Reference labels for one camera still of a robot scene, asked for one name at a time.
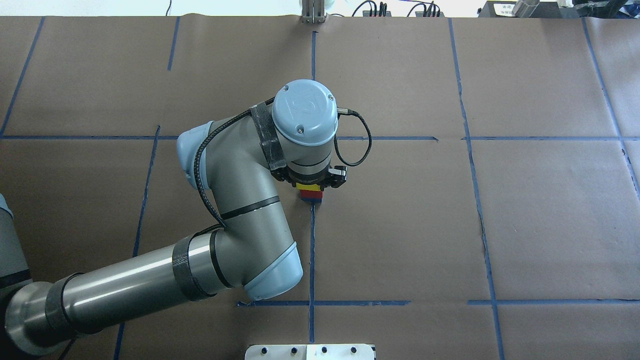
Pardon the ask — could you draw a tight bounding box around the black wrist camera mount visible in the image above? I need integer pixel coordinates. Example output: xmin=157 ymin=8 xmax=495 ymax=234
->
xmin=319 ymin=165 xmax=348 ymax=189

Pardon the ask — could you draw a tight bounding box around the black flat box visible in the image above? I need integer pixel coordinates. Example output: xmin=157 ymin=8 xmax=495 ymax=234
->
xmin=477 ymin=0 xmax=579 ymax=19

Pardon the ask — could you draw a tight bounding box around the orange black power strip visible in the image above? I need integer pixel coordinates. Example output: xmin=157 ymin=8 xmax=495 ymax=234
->
xmin=352 ymin=0 xmax=390 ymax=18

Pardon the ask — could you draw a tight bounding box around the black camera cable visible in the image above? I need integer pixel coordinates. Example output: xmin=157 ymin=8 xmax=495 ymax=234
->
xmin=194 ymin=97 xmax=373 ymax=228

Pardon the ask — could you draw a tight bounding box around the white mounting pillar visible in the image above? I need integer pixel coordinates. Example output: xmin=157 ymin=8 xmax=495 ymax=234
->
xmin=244 ymin=343 xmax=377 ymax=360

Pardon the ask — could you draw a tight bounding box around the silver metal cup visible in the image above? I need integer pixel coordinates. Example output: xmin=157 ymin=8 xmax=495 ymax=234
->
xmin=511 ymin=0 xmax=541 ymax=19

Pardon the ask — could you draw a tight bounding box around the red block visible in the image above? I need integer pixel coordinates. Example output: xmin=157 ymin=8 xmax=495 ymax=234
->
xmin=299 ymin=190 xmax=323 ymax=199

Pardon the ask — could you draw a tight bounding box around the brown paper table cover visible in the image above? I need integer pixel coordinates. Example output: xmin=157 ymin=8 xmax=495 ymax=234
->
xmin=1 ymin=14 xmax=639 ymax=360

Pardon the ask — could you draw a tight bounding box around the aluminium frame post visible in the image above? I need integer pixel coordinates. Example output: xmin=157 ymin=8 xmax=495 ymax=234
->
xmin=299 ymin=0 xmax=327 ymax=24

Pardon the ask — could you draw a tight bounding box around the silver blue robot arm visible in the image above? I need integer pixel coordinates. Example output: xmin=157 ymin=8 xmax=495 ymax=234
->
xmin=1 ymin=79 xmax=355 ymax=360

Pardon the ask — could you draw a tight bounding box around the yellow block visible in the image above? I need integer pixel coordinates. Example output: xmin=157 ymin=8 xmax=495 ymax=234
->
xmin=295 ymin=183 xmax=323 ymax=192

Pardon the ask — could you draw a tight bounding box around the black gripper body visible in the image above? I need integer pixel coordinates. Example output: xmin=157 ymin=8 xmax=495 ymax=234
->
xmin=287 ymin=165 xmax=331 ymax=189

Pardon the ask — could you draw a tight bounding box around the blue block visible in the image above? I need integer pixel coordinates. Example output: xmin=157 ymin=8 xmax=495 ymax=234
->
xmin=301 ymin=196 xmax=323 ymax=204

